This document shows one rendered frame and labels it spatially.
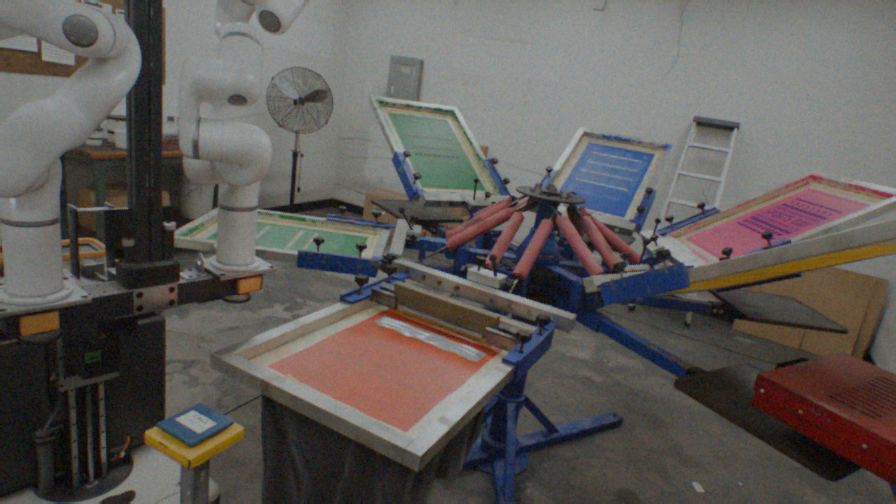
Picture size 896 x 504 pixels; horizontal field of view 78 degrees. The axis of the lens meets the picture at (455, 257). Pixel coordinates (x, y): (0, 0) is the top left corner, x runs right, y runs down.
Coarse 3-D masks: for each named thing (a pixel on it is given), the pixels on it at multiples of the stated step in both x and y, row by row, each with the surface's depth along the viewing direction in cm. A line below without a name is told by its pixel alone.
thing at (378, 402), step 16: (448, 336) 168; (416, 352) 155; (432, 352) 156; (448, 352) 158; (496, 352) 163; (464, 368) 150; (352, 384) 134; (368, 384) 135; (448, 384) 141; (352, 400) 127; (368, 400) 128; (384, 400) 130; (400, 400) 131; (416, 400) 132; (432, 400) 133; (384, 416) 123; (400, 416) 124; (416, 416) 125
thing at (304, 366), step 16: (368, 320) 170; (400, 320) 174; (416, 320) 176; (336, 336) 157; (352, 336) 158; (384, 336) 162; (400, 336) 163; (304, 352) 145; (320, 352) 147; (272, 368) 135; (288, 368) 136; (304, 368) 138; (320, 368) 139; (336, 368) 140; (320, 384) 132; (336, 384) 133
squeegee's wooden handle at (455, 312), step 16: (400, 288) 174; (416, 288) 173; (400, 304) 176; (416, 304) 173; (432, 304) 170; (448, 304) 167; (464, 304) 166; (448, 320) 168; (464, 320) 166; (480, 320) 163; (496, 320) 161
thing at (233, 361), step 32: (320, 320) 159; (512, 320) 179; (224, 352) 132; (256, 352) 139; (256, 384) 125; (288, 384) 123; (480, 384) 136; (320, 416) 117; (352, 416) 116; (448, 416) 121; (384, 448) 111; (416, 448) 109
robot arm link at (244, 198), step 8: (256, 184) 141; (224, 192) 140; (232, 192) 138; (240, 192) 138; (248, 192) 139; (256, 192) 142; (224, 200) 139; (232, 200) 138; (240, 200) 139; (248, 200) 140; (256, 200) 143; (224, 208) 139; (232, 208) 139; (240, 208) 140; (248, 208) 141; (256, 208) 144
